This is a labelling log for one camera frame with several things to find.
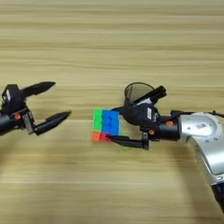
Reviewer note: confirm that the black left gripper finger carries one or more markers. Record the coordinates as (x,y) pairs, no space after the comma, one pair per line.
(52,122)
(39,87)

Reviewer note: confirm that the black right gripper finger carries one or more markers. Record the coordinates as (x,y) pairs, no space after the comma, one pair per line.
(119,109)
(128,142)

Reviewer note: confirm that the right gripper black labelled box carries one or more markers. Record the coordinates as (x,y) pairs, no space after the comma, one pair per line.
(140,113)

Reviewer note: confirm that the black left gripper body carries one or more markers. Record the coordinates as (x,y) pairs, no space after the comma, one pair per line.
(11,122)

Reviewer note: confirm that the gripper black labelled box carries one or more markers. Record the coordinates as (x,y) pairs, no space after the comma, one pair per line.
(13,97)
(140,113)

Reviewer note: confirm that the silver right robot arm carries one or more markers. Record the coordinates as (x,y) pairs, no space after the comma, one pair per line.
(204,137)

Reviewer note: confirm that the black mesh pen cup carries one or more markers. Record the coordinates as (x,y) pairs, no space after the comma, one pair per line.
(137,92)

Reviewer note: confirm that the black marker with white label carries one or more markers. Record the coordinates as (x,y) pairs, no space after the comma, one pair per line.
(159,92)

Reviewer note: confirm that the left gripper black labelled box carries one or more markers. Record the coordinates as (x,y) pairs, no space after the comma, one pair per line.
(13,97)

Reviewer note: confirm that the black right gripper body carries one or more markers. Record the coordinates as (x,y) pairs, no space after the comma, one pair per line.
(166,129)

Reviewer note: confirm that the multicolour puzzle cube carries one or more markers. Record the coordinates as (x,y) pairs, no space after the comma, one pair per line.
(108,122)

